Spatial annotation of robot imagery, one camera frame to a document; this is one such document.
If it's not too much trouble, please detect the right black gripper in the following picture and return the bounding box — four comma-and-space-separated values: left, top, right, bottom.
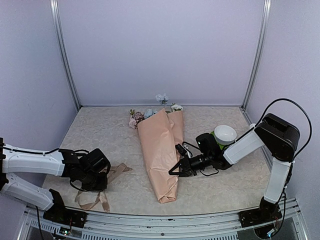
168, 152, 212, 177

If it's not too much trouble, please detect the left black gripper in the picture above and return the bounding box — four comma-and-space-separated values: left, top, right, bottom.
79, 170, 107, 191

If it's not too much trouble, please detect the tan ribbon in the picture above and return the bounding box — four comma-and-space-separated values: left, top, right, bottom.
74, 163, 133, 213

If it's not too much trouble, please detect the pink wrapping paper sheet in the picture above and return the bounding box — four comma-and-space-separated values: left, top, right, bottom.
137, 109, 184, 204

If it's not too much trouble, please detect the white pink flower stem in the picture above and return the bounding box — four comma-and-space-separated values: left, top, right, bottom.
170, 103, 183, 112

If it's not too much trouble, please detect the pink rose stem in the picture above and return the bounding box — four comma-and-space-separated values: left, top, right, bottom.
128, 109, 145, 129

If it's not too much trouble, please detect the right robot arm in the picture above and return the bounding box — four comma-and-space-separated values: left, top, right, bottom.
168, 113, 301, 222

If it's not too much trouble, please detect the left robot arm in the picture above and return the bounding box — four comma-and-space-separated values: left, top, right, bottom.
0, 140, 111, 223

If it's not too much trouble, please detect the green plate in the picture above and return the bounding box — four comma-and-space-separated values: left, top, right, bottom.
210, 131, 226, 150

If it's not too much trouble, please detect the white ceramic bowl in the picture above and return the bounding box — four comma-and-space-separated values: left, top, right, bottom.
214, 125, 237, 145

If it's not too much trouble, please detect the light blue cup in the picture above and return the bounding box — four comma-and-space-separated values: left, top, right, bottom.
249, 123, 257, 129

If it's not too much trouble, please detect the front aluminium rail base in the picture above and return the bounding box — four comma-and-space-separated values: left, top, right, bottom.
17, 197, 308, 240

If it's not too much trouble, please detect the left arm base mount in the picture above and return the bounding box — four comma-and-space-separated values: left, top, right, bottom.
43, 189, 88, 228

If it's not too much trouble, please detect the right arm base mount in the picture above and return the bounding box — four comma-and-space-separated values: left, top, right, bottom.
238, 197, 282, 228

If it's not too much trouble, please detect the right aluminium frame post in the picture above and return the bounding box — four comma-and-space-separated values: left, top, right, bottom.
241, 0, 272, 112

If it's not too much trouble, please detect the aluminium frame post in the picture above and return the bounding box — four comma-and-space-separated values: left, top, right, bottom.
49, 0, 82, 111
241, 0, 272, 112

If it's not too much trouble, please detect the left aluminium frame post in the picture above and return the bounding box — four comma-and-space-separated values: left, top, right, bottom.
49, 0, 82, 111

